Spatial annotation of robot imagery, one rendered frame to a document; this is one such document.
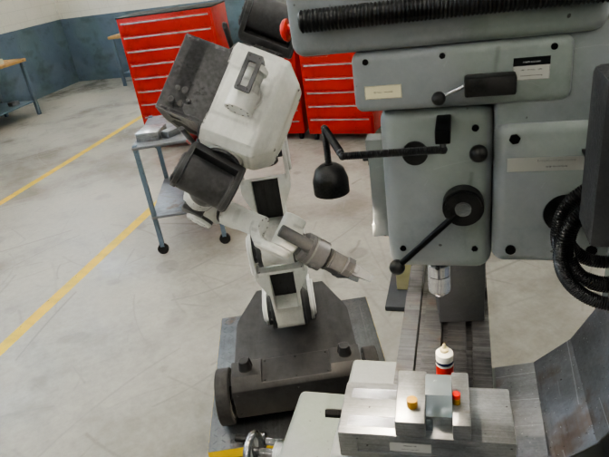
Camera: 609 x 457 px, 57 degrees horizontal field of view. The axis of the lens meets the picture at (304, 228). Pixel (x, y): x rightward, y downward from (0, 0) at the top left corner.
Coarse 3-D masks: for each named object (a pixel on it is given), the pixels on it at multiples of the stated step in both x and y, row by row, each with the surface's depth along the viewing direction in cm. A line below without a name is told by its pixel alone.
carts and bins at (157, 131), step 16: (144, 128) 396; (160, 128) 391; (176, 128) 389; (144, 144) 380; (160, 144) 378; (160, 160) 461; (144, 176) 387; (160, 192) 441; (176, 192) 436; (160, 208) 413; (176, 208) 409; (160, 240) 409; (224, 240) 415
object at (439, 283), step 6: (432, 276) 117; (438, 276) 117; (444, 276) 117; (432, 282) 118; (438, 282) 117; (444, 282) 117; (432, 288) 119; (438, 288) 118; (444, 288) 118; (438, 294) 119; (444, 294) 119
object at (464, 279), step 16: (464, 272) 146; (480, 272) 145; (464, 288) 148; (480, 288) 147; (448, 304) 151; (464, 304) 150; (480, 304) 150; (448, 320) 153; (464, 320) 153; (480, 320) 152
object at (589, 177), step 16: (608, 64) 65; (608, 80) 61; (592, 96) 67; (608, 96) 61; (592, 112) 67; (608, 112) 62; (592, 128) 67; (608, 128) 62; (592, 144) 67; (608, 144) 63; (592, 160) 67; (608, 160) 64; (592, 176) 67; (608, 176) 65; (592, 192) 67; (608, 192) 66; (592, 208) 68; (608, 208) 67; (592, 224) 68; (608, 224) 68; (592, 240) 69; (608, 240) 68
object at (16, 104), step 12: (120, 36) 984; (0, 60) 839; (12, 60) 869; (24, 60) 874; (120, 60) 1012; (24, 72) 877; (120, 72) 1019; (0, 96) 912; (0, 108) 878; (12, 108) 866; (36, 108) 904
